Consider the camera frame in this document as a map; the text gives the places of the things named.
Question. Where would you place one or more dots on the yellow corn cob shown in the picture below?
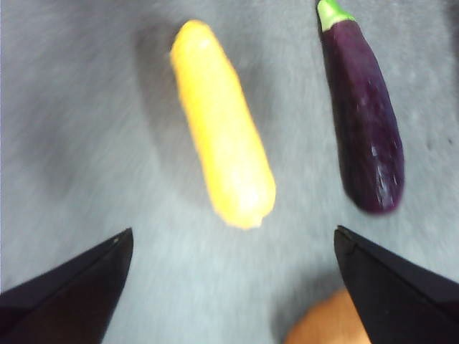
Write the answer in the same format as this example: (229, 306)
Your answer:
(222, 129)

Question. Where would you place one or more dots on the brown potato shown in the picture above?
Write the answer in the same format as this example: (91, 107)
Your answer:
(326, 322)

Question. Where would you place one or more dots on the purple eggplant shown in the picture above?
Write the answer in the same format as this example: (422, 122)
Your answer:
(365, 122)

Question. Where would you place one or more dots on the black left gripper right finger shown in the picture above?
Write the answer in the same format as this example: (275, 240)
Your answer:
(405, 304)

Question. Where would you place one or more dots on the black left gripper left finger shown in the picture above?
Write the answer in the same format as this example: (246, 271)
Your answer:
(64, 308)

